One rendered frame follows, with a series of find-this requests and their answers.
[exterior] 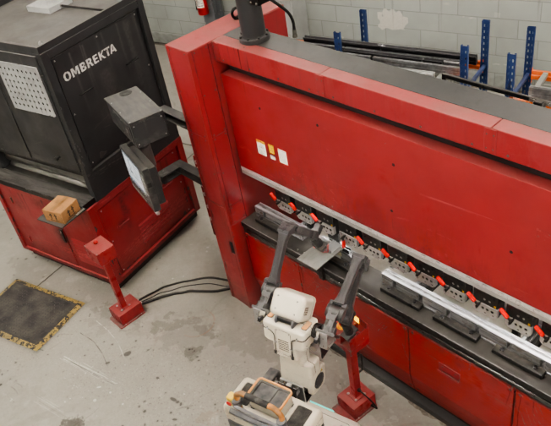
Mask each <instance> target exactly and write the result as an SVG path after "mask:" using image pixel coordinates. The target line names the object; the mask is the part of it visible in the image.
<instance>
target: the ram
mask: <svg viewBox="0 0 551 426"><path fill-rule="evenodd" d="M221 78H222V83H223V86H224V91H225V95H226V102H227V105H228V110H229V113H230V118H231V122H232V129H233V133H234V137H235V140H236V145H237V152H238V156H239V160H240V164H241V166H242V167H245V168H247V169H248V170H250V171H252V172H255V173H257V174H259V175H260V176H262V177H264V178H268V179H269V180H271V181H273V182H275V183H278V184H280V185H281V186H283V187H285V188H288V189H290V190H291V191H294V192H296V193H298V194H301V195H302V196H304V197H306V198H308V199H311V200H312V201H314V202H316V203H318V204H321V205H323V206H325V207H327V208H329V209H331V210H333V211H335V212H337V213H339V214H341V215H343V216H346V217H348V218H350V219H352V220H354V221H356V222H358V223H360V224H362V225H364V226H366V227H368V228H371V229H373V230H375V231H376V232H379V233H381V234H383V235H385V236H386V237H388V238H391V239H393V240H395V241H397V242H399V243H402V244H404V245H406V246H407V247H409V248H411V249H414V250H416V251H418V252H419V253H421V254H425V255H427V256H428V257H430V258H432V259H435V260H437V261H438V262H440V263H442V264H444V265H447V266H449V267H451V268H453V269H455V270H458V271H459V272H461V273H463V274H465V275H467V276H470V277H471V278H473V279H476V280H478V281H480V282H482V283H484V284H486V285H488V286H490V287H492V288H494V289H496V290H498V291H501V292H503V293H505V294H507V295H509V296H511V297H513V298H515V299H517V300H519V301H521V302H523V303H526V304H528V305H530V306H532V307H534V308H535V309H538V310H540V311H542V312H544V313H545V314H548V315H550V316H551V180H550V179H547V178H545V177H540V176H538V175H535V174H532V173H529V172H526V171H523V170H521V169H518V168H515V167H511V166H508V165H506V164H504V163H501V162H498V161H494V160H491V159H488V158H486V157H484V156H480V155H477V154H474V153H471V152H469V151H466V150H463V149H460V148H457V147H455V146H452V145H447V144H445V143H442V142H439V141H438V140H435V139H430V138H428V137H425V136H422V135H420V134H416V133H413V132H411V131H408V130H405V129H403V128H398V127H396V126H394V125H391V124H388V123H384V122H381V121H379V120H376V119H373V118H371V117H367V116H364V115H362V114H359V113H356V112H352V111H349V110H347V109H345V108H342V107H339V106H335V105H332V104H330V103H327V102H325V101H321V100H318V99H315V98H313V97H310V96H306V95H304V94H301V93H298V92H296V91H293V90H289V89H286V88H283V87H280V86H279V85H274V84H272V83H269V82H266V81H263V80H261V79H257V78H255V77H252V76H249V75H246V74H242V73H239V72H237V71H235V70H232V69H228V70H227V71H225V72H223V73H221ZM256 139H258V140H260V141H263V142H265V149H266V155H267V156H264V155H262V154H260V153H259V151H258V146H257V142H256ZM268 144H269V145H272V146H273V147H274V152H275V154H272V153H270V150H269V146H268ZM277 148H278V149H281V150H284V151H285V152H286V156H287V161H288V166H287V165H285V164H283V163H280V161H279V156H278V150H277ZM270 155H273V156H275V160H273V159H271V158H270ZM242 172H243V173H244V174H246V175H248V176H250V177H251V178H254V179H256V180H258V181H260V182H262V183H265V184H267V185H269V186H271V187H272V188H275V189H277V190H279V191H281V192H282V193H284V194H287V195H289V196H291V197H293V198H294V199H297V200H299V201H301V202H303V203H304V204H306V205H309V206H311V207H313V208H315V209H317V210H320V211H322V212H324V213H325V214H327V215H329V216H332V217H334V218H336V219H337V220H339V221H342V222H344V223H346V224H347V225H349V226H351V227H354V228H356V229H357V230H359V231H361V232H364V233H366V234H368V235H369V236H371V237H373V238H377V239H378V240H380V241H382V242H384V243H387V244H389V245H390V246H392V247H394V248H396V249H399V250H400V251H402V252H404V253H406V254H409V255H411V256H412V257H414V258H416V259H419V260H421V261H422V262H424V263H426V264H428V265H432V266H433V267H435V268H437V269H439V270H442V271H443V272H445V273H447V274H449V275H451V276H453V277H455V278H457V279H459V280H461V281H464V282H465V283H467V284H469V285H471V286H473V287H475V288H477V289H479V290H481V291H483V292H486V293H487V294H490V295H492V296H494V297H496V298H498V299H500V300H502V301H504V302H506V303H508V304H510V305H512V306H514V307H516V308H518V309H520V310H522V311H524V312H526V313H528V314H530V315H532V316H534V317H536V318H538V319H540V320H542V321H544V322H547V323H549V324H551V320H549V319H546V318H544V317H542V316H541V315H539V314H536V313H534V312H532V311H531V310H529V309H526V308H524V307H522V306H520V305H518V304H516V303H513V302H511V301H510V300H508V299H506V298H503V297H501V296H500V295H498V294H496V293H494V292H491V291H489V290H488V289H486V288H483V287H480V286H479V285H477V284H475V283H473V282H471V281H468V280H467V279H465V278H463V277H461V276H458V275H457V274H455V273H453V272H451V271H449V270H446V269H444V268H442V267H440V266H438V265H436V264H434V263H432V262H430V261H428V260H426V259H424V258H422V257H420V256H418V255H416V254H414V253H412V252H409V251H407V250H405V249H403V248H401V247H399V246H397V245H395V244H393V243H391V242H389V241H387V240H385V239H383V238H381V237H379V236H377V235H375V234H372V233H371V232H368V231H366V230H364V229H362V228H361V227H358V226H356V225H354V224H352V223H351V222H349V221H346V220H344V219H342V218H340V217H339V216H335V215H333V214H331V213H329V212H328V211H326V210H323V209H321V208H319V207H318V206H316V205H313V204H311V203H309V202H308V201H306V200H304V199H300V198H298V197H297V196H295V195H293V194H290V193H288V192H287V191H285V190H283V189H281V188H278V187H276V186H275V185H273V184H271V183H268V182H266V181H264V180H262V179H260V178H258V177H255V176H254V175H252V174H250V173H248V172H245V171H244V170H242Z"/></svg>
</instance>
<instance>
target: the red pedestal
mask: <svg viewBox="0 0 551 426"><path fill-rule="evenodd" d="M84 247H85V251H86V253H87V254H88V257H89V258H91V259H92V260H93V261H95V262H96V263H97V264H98V265H99V266H100V267H102V266H103V267H104V270H105V272H106V275H107V278H108V280H109V282H110V284H111V286H112V290H113V291H114V294H115V296H116V299H117V303H115V304H113V305H112V306H111V307H110V308H109V310H110V312H111V314H112V316H111V317H110V318H109V319H110V320H111V321H112V322H113V323H114V324H116V325H117V326H118V327H119V328H120V329H123V328H124V327H126V326H127V325H129V324H130V323H132V322H133V321H135V320H136V319H137V318H138V317H140V316H141V315H142V314H144V313H145V311H144V309H143V306H142V304H141V302H140V301H139V300H138V299H137V298H135V297H134V296H133V295H131V294H129V295H127V296H126V297H124V296H123V293H122V291H121V288H120V286H119V284H118V282H117V278H116V277H115V274H114V272H113V269H112V266H111V264H110V261H111V260H113V259H115V258H116V257H117V252H116V249H115V247H114V245H113V244H112V243H110V242H109V241H107V240H106V239H105V238H104V237H103V236H99V237H97V238H95V239H94V240H92V241H90V242H89V243H87V244H86V245H84Z"/></svg>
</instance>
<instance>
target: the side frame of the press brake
mask: <svg viewBox="0 0 551 426"><path fill-rule="evenodd" d="M262 10H263V15H264V21H265V28H266V29H268V31H269V32H271V33H275V34H277V35H281V36H286V37H288V33H287V27H286V15H285V11H284V10H282V9H281V8H279V7H278V6H276V5H275V4H274V3H273V2H270V1H269V2H267V3H264V4H262ZM239 26H240V24H239V19H237V20H235V19H233V18H232V16H231V14H228V15H226V16H223V17H221V18H219V19H217V20H215V21H213V22H211V23H209V24H207V25H205V26H203V27H201V28H198V29H197V30H194V31H192V32H190V33H188V34H187V35H184V36H182V37H180V38H178V39H176V40H174V41H171V42H169V43H167V44H166V45H165V46H166V52H167V55H168V58H169V62H170V65H171V68H172V74H173V78H174V80H175V84H176V87H177V93H178V96H179V100H180V103H181V106H182V109H183V115H184V118H185V122H186V125H187V129H188V134H189V138H190V141H191V144H192V147H193V151H194V156H195V160H196V163H197V167H198V169H199V175H200V178H201V182H202V185H203V189H204V191H205V198H206V201H207V204H208V207H209V211H210V216H211V220H212V223H213V227H214V229H215V235H216V239H217V242H218V245H219V249H220V252H221V257H222V261H223V265H224V267H225V271H226V277H227V280H228V283H229V287H230V290H231V293H232V296H233V297H235V298H237V299H238V300H239V301H241V302H242V303H244V304H246V305H247V306H248V307H249V308H252V307H251V306H252V304H253V305H256V304H257V302H258V301H259V300H260V297H261V296H262V295H261V286H260V284H259V283H258V281H257V279H256V278H255V276H254V270H253V266H252V262H251V259H250V255H249V251H248V245H247V240H246V237H245V231H244V228H243V226H242V223H241V221H242V220H244V219H245V218H246V217H248V216H250V215H251V214H253V213H254V212H255V211H256V210H255V206H256V205H257V204H258V203H259V202H261V203H263V204H264V205H267V206H269V207H270V208H272V209H274V210H277V211H279V212H280V213H282V214H283V215H285V216H288V217H290V218H292V219H293V220H295V221H298V222H300V223H301V222H303V221H302V220H301V219H299V218H298V217H297V215H296V213H297V212H295V213H291V214H289V213H287V212H285V211H284V210H281V209H280V208H279V207H278V206H277V204H276V202H275V201H274V200H273V199H272V198H271V196H270V193H273V195H274V196H276V192H275V189H274V188H272V187H271V186H269V185H267V184H265V183H262V182H260V181H258V180H256V179H254V178H252V177H250V176H248V175H246V174H244V173H243V172H242V168H241V164H240V160H239V156H238V152H237V145H236V140H235V137H234V133H233V129H232V122H231V118H230V113H229V110H228V105H227V102H226V95H225V91H224V86H223V83H222V78H221V73H223V72H225V71H227V70H228V69H230V67H229V65H228V64H225V63H221V62H218V61H216V60H215V56H214V52H213V48H212V44H211V41H213V40H214V39H216V38H218V37H220V36H223V35H224V34H226V33H227V32H229V31H231V30H234V29H236V28H237V27H239Z"/></svg>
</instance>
